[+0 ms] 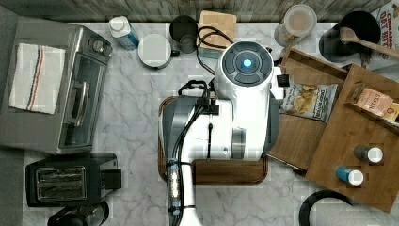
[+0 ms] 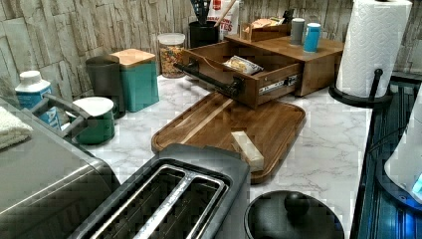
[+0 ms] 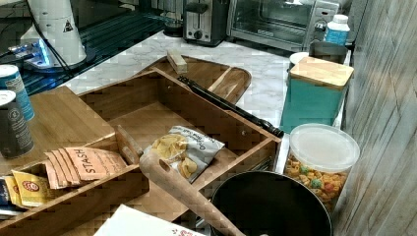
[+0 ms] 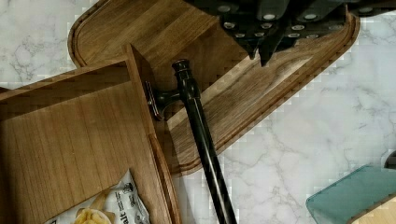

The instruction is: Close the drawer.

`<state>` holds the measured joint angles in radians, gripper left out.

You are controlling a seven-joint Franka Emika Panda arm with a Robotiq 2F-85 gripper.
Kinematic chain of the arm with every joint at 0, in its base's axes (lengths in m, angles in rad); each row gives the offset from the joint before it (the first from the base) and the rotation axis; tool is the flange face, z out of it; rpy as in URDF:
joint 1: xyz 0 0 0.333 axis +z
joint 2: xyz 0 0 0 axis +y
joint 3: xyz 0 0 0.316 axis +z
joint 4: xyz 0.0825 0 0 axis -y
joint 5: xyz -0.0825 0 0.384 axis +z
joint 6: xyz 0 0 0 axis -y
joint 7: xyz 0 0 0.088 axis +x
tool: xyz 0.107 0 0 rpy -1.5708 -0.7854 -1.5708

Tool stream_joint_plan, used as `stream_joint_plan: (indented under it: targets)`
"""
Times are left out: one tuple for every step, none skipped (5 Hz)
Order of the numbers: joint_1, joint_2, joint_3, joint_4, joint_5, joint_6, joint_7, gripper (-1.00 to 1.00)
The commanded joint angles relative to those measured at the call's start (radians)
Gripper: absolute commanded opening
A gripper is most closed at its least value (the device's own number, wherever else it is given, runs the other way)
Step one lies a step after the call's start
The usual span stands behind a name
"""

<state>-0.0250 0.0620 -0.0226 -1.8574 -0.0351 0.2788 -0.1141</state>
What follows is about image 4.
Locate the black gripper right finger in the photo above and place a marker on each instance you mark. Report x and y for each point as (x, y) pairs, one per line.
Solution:
(293, 19)

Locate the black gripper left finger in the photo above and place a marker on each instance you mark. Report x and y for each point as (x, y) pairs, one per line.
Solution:
(255, 25)

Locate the black drawer handle bar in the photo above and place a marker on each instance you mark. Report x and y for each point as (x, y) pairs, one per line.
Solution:
(188, 93)

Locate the wooden cutting board tray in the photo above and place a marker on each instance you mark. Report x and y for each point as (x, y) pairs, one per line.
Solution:
(237, 92)

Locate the teal canister with wooden lid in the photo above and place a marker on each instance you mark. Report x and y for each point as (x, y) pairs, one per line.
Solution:
(352, 195)

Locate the chips snack bag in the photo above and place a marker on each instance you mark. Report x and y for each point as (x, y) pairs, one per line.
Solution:
(120, 204)

